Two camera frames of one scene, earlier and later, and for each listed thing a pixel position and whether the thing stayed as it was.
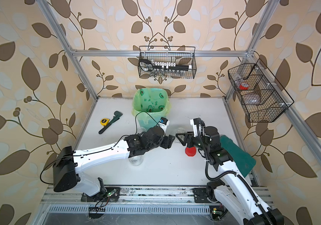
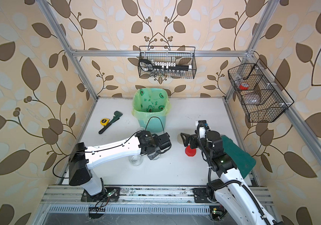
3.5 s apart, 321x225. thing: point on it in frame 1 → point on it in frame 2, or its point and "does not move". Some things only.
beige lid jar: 179,130 → 156,157
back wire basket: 164,62 does not move
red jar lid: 190,152 does not move
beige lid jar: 136,161 does not move
